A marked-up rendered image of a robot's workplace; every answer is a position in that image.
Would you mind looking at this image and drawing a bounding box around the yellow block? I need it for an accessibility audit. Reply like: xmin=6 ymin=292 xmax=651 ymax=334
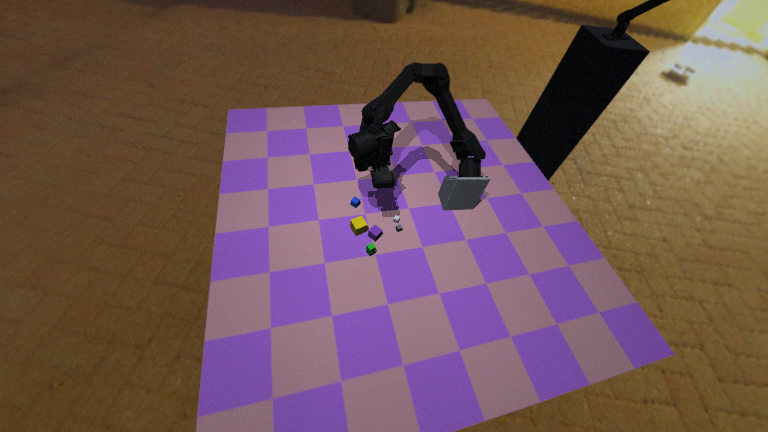
xmin=350 ymin=215 xmax=368 ymax=236

